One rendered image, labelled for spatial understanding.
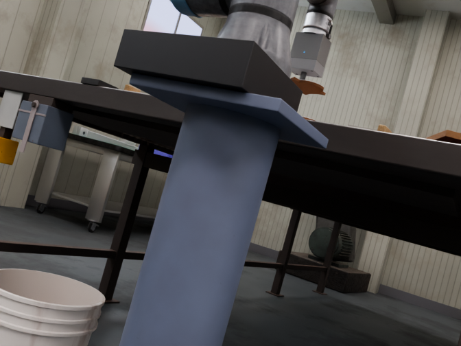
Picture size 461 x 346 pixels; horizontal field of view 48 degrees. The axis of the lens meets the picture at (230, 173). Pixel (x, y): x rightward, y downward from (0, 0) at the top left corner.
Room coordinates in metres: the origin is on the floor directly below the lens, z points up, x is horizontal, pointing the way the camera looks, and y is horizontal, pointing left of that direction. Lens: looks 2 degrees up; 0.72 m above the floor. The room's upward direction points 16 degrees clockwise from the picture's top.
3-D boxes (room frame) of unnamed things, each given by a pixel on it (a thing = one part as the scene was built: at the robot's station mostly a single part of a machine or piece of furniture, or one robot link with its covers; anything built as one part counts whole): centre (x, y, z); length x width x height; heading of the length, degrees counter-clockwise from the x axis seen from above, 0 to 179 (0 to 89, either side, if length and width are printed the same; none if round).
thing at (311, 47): (1.42, -0.13, 1.16); 0.10 x 0.09 x 0.16; 148
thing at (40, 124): (1.58, 0.60, 0.77); 0.14 x 0.11 x 0.18; 56
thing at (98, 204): (6.31, 0.88, 0.51); 2.82 x 1.11 x 1.03; 154
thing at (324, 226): (6.35, -1.42, 0.85); 1.04 x 1.02 x 1.71; 64
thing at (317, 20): (1.41, -0.12, 1.24); 0.08 x 0.08 x 0.05
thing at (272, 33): (0.89, 0.02, 0.99); 0.15 x 0.15 x 0.10
